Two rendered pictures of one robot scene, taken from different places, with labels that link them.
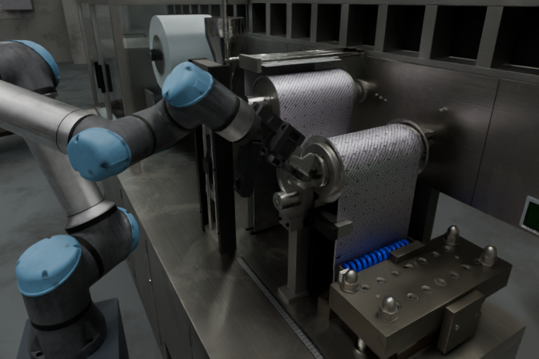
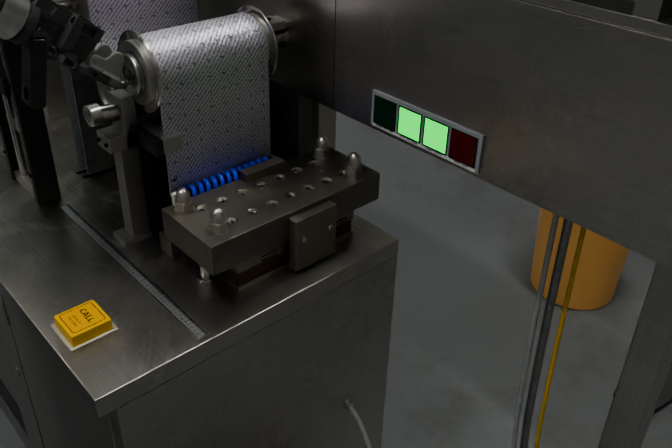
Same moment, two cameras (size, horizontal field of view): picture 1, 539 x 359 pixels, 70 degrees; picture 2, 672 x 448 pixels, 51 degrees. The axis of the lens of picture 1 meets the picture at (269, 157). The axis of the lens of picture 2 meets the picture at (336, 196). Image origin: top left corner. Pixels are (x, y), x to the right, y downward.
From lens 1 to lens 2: 0.52 m
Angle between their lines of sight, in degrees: 14
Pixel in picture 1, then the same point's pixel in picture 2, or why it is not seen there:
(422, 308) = (259, 220)
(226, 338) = (42, 287)
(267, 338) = (94, 282)
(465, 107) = not seen: outside the picture
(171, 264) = not seen: outside the picture
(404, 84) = not seen: outside the picture
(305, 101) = not seen: outside the picture
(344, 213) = (171, 124)
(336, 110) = not seen: outside the picture
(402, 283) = (246, 200)
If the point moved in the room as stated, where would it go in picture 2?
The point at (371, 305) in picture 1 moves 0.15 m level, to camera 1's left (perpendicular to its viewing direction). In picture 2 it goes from (204, 223) to (115, 231)
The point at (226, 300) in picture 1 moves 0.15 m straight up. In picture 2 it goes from (44, 252) to (28, 185)
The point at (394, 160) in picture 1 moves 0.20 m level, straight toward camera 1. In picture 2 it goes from (230, 57) to (197, 100)
